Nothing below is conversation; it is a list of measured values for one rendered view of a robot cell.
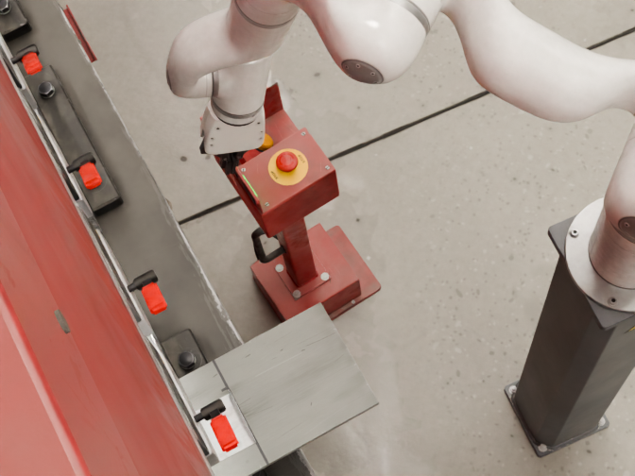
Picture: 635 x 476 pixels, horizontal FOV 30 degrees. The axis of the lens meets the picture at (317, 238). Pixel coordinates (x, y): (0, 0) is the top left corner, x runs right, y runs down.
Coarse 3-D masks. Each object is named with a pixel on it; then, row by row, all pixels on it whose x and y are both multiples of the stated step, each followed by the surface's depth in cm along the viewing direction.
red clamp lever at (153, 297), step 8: (152, 272) 156; (136, 280) 156; (144, 280) 156; (152, 280) 156; (128, 288) 156; (136, 288) 156; (144, 288) 153; (152, 288) 152; (144, 296) 152; (152, 296) 150; (160, 296) 150; (152, 304) 149; (160, 304) 149; (152, 312) 149; (160, 312) 149
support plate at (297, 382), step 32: (288, 320) 180; (320, 320) 179; (256, 352) 178; (288, 352) 178; (320, 352) 178; (192, 384) 177; (224, 384) 177; (256, 384) 176; (288, 384) 176; (320, 384) 176; (352, 384) 175; (256, 416) 175; (288, 416) 174; (320, 416) 174; (352, 416) 174; (256, 448) 173; (288, 448) 173
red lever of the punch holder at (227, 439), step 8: (216, 400) 149; (200, 408) 149; (208, 408) 149; (216, 408) 148; (224, 408) 149; (200, 416) 149; (208, 416) 148; (216, 416) 147; (224, 416) 146; (216, 424) 145; (224, 424) 144; (216, 432) 144; (224, 432) 143; (232, 432) 143; (224, 440) 142; (232, 440) 142; (224, 448) 142; (232, 448) 142
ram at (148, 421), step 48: (0, 96) 120; (0, 144) 93; (48, 192) 116; (48, 240) 91; (96, 288) 112; (96, 336) 88; (144, 336) 144; (96, 384) 73; (144, 384) 107; (144, 432) 85; (192, 432) 138
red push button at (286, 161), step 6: (282, 156) 211; (288, 156) 211; (294, 156) 211; (276, 162) 211; (282, 162) 211; (288, 162) 211; (294, 162) 211; (282, 168) 211; (288, 168) 210; (294, 168) 211
